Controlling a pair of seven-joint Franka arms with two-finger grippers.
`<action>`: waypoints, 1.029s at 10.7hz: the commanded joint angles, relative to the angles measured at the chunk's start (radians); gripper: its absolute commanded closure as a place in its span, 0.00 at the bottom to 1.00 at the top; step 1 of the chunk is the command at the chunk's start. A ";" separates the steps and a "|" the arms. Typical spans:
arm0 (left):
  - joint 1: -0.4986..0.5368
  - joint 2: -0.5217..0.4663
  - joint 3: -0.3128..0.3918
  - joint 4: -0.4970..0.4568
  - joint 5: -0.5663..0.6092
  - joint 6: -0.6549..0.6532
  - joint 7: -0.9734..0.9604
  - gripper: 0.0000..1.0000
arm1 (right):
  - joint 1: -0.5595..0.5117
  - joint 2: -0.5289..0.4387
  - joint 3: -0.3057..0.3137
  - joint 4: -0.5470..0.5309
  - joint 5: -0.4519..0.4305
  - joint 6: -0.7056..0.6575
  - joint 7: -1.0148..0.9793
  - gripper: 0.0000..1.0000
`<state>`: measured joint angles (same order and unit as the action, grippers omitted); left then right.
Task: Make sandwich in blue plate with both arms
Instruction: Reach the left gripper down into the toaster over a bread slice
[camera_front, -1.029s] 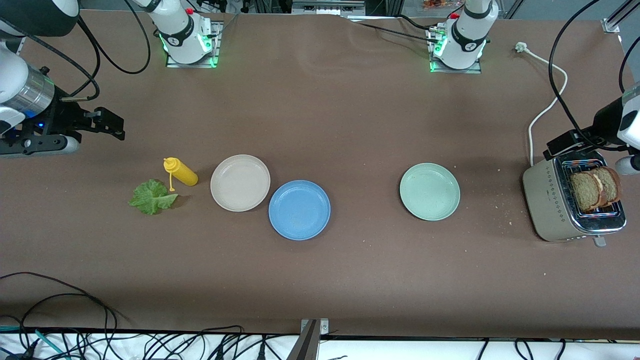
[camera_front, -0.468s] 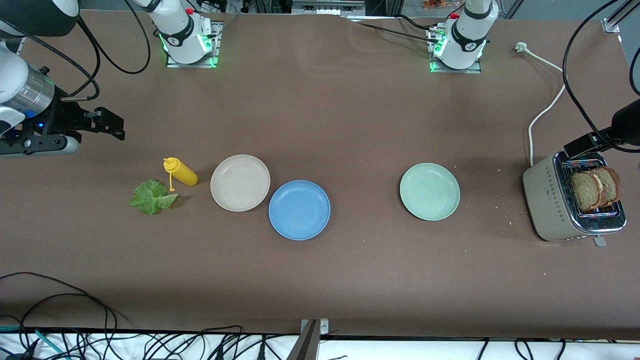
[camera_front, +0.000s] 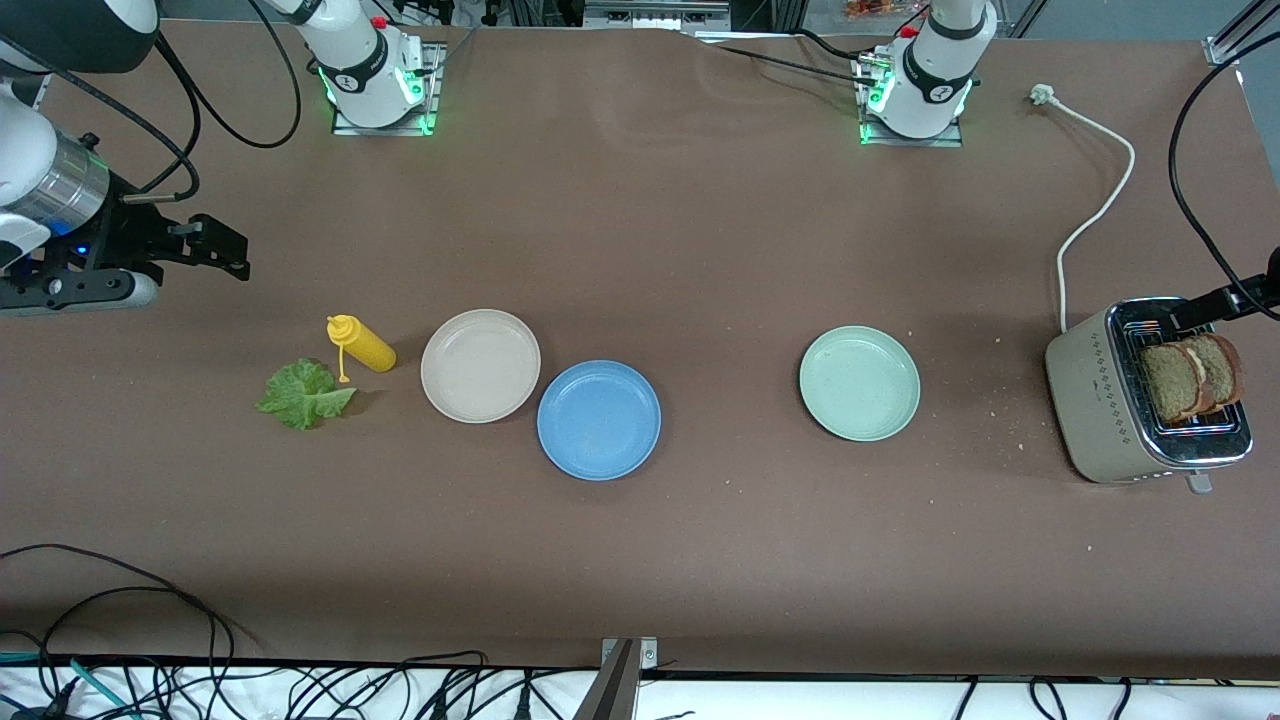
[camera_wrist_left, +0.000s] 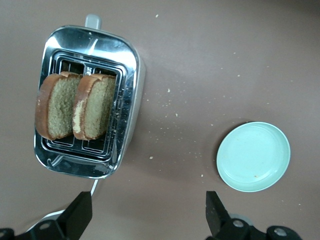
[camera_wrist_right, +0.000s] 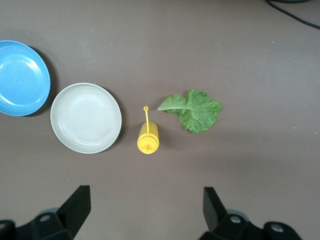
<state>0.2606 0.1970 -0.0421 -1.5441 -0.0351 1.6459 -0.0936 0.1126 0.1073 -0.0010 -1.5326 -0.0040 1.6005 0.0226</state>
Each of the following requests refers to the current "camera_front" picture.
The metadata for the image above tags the green lettuce leaf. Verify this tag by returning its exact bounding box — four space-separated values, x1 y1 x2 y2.
257 358 358 431

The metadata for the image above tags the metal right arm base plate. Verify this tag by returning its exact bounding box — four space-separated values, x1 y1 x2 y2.
330 42 446 137

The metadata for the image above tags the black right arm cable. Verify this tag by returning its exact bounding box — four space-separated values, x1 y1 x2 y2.
0 0 304 206

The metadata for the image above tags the aluminium profile post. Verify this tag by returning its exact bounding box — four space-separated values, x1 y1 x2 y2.
573 637 659 720

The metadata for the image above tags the beige chrome toaster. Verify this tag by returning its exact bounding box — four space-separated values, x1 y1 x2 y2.
1045 297 1255 495

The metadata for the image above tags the beige round plate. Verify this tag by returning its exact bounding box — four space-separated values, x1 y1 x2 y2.
420 308 542 425

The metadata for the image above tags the aluminium corner profile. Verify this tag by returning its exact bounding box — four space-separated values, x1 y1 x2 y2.
1205 0 1280 69

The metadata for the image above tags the white toaster power cable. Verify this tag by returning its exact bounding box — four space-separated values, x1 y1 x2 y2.
1030 84 1137 334

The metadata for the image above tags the blue round plate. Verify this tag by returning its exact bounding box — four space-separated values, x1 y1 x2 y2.
537 359 663 482

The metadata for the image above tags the mint green round plate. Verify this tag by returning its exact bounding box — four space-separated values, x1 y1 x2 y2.
798 325 922 443

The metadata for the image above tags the long black looped cable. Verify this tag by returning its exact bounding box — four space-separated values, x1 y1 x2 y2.
0 544 237 720

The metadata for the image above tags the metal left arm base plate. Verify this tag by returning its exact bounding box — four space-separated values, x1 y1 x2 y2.
855 50 966 149

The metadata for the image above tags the silver frame rail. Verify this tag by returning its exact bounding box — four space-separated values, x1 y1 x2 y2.
583 0 733 31

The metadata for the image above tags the yellow mustard squeeze bottle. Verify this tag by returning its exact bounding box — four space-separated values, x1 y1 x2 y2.
327 314 397 384

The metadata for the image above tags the thin black table cable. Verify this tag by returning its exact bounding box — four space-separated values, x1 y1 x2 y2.
700 28 881 91

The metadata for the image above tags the brown bread slice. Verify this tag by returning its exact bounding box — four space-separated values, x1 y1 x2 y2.
1188 333 1246 416
1141 343 1208 424

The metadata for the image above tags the teal cable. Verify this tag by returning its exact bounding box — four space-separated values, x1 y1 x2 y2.
0 650 136 720

